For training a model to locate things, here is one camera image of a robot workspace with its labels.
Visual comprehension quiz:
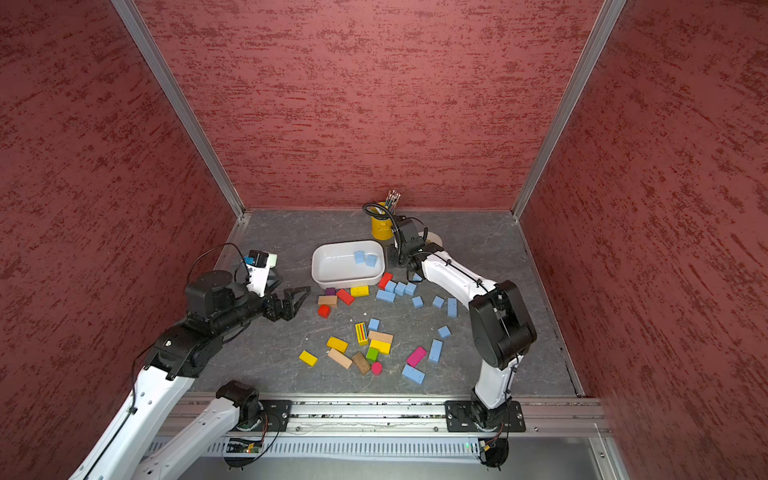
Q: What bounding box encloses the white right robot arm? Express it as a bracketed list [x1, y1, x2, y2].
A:
[390, 216, 537, 430]

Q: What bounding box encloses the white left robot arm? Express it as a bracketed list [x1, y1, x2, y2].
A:
[72, 267, 311, 479]

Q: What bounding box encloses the white tape roll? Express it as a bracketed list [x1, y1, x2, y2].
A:
[425, 231, 443, 247]

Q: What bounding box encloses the yellow metal pencil bucket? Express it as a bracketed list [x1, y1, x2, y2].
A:
[371, 208, 393, 241]

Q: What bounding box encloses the red upright block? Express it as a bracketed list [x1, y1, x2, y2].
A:
[378, 272, 393, 290]

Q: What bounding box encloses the tan block left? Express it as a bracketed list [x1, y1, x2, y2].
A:
[318, 295, 338, 307]

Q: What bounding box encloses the yellow block front left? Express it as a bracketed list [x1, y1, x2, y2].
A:
[299, 350, 318, 367]

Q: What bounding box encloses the light blue long block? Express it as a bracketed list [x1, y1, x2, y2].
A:
[376, 290, 396, 303]

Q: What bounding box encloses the bundle of pencils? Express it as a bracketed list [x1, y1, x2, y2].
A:
[384, 190, 401, 215]

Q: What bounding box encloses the yellow block centre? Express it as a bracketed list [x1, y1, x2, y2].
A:
[326, 337, 348, 354]

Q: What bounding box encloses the red flat block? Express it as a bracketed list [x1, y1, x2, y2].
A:
[336, 289, 355, 305]

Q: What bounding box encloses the white rectangular bowl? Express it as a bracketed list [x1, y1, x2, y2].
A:
[311, 240, 386, 289]

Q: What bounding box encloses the yellow block near bowl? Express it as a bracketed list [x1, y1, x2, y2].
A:
[350, 286, 370, 298]

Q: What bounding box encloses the striped yellow block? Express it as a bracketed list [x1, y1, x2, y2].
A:
[355, 323, 369, 346]

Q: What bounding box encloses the natural wood long block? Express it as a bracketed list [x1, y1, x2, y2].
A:
[328, 348, 353, 369]

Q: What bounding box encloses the dark wood block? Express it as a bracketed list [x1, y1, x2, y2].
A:
[351, 352, 371, 375]

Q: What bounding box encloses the tan wood block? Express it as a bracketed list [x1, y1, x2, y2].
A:
[368, 331, 393, 344]

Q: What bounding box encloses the light blue upright block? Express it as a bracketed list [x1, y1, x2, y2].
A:
[429, 339, 443, 363]

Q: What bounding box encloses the magenta block front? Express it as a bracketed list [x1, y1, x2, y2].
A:
[407, 346, 428, 368]

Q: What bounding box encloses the light blue block front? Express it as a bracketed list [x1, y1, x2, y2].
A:
[402, 364, 425, 385]

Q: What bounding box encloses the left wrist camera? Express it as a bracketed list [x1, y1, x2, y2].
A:
[245, 250, 277, 297]

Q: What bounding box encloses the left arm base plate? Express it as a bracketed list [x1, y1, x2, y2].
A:
[236, 399, 293, 432]

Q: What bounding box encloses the aluminium front rail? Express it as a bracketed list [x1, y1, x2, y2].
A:
[161, 394, 610, 436]

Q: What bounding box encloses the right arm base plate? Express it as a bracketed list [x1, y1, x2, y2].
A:
[444, 400, 526, 433]

